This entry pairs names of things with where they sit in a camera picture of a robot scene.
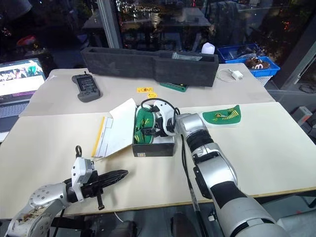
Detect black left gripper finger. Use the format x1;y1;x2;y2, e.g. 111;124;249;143
98;169;129;181
99;174;128;190

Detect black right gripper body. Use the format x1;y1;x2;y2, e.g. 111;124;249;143
153;114;173;139

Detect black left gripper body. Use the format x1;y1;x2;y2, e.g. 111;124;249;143
79;170;105;210

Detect green slipper shoe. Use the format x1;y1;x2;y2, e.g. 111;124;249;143
133;104;157;145
201;104;241;128

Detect black shoebox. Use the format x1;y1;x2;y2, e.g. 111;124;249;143
131;104;177;158

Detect white yellow shoebox lid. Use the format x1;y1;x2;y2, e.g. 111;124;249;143
90;98;139;159

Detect open laptop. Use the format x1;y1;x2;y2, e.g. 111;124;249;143
0;57;47;143

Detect long black foam tray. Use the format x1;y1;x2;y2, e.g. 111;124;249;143
80;46;219;87

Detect clear plastic bag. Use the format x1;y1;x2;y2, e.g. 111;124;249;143
171;52;203;62

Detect black handheld controller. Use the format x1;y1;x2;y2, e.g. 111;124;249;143
71;71;103;103

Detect white rounded lamp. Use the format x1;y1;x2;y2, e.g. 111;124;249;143
201;42;216;54

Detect blue plastic basket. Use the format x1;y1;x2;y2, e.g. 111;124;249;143
216;43;263;64
244;55;281;87

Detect brown plush toy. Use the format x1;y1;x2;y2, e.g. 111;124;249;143
244;57;271;70

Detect grey metal device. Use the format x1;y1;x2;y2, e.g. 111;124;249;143
290;106;314;125

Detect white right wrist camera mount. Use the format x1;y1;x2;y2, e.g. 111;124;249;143
148;99;179;137

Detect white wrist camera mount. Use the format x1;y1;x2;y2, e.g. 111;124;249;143
71;157;96;202
148;99;179;137

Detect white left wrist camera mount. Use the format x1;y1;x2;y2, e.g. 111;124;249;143
71;157;96;202

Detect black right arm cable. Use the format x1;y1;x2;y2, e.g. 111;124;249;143
141;98;201;215

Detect white charger with cable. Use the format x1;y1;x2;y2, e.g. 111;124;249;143
217;69;243;81

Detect black floor cables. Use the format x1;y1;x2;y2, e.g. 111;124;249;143
298;83;316;94

